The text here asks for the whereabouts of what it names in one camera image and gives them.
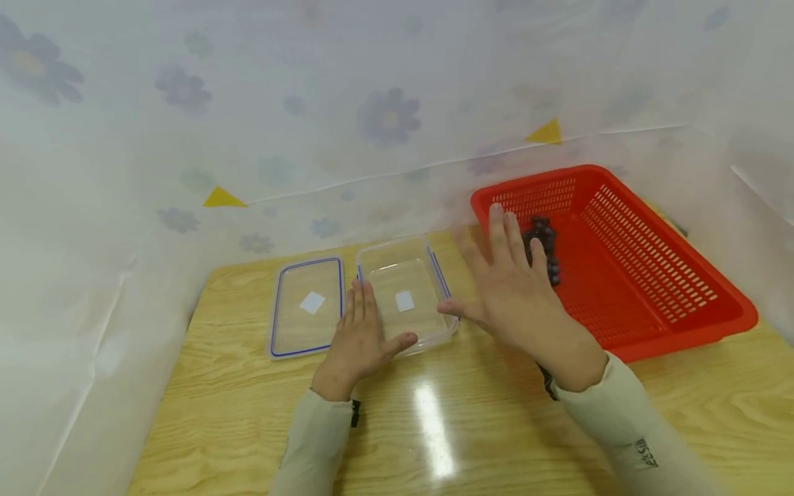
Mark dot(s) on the person's right little finger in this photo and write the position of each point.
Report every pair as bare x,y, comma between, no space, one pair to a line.
539,258

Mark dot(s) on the person's right thumb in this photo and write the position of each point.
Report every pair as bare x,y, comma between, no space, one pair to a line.
462,310

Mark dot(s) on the person's left fingers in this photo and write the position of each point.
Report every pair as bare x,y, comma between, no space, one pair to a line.
361,303

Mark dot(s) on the clear lid with blue seal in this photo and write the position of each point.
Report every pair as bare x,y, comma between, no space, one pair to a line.
298,324

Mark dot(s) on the person's right middle finger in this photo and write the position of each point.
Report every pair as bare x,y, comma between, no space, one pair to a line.
497,234

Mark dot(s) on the person's left forearm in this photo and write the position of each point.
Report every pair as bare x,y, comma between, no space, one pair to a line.
313,448

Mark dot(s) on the person's right forearm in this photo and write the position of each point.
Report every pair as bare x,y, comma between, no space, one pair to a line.
639,441

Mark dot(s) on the clear plastic food container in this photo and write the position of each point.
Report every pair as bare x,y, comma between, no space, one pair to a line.
400,272

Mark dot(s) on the black wrist band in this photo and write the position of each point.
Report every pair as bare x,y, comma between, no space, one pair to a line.
356,413
547,382

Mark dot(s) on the person's left hand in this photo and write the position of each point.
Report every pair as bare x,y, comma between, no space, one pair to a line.
356,351

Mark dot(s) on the person's left thumb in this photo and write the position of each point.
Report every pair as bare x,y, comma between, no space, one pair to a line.
400,342

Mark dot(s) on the person's right ring finger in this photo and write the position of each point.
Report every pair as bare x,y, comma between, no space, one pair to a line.
516,241

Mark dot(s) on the red plastic basket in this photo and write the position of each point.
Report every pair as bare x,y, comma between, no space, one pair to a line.
626,282

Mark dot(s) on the person's right hand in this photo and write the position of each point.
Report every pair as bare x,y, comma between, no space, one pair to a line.
518,310

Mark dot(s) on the pile of dark blue berries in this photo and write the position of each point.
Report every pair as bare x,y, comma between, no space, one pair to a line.
542,231

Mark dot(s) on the person's right index finger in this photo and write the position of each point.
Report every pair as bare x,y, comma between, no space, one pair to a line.
472,253

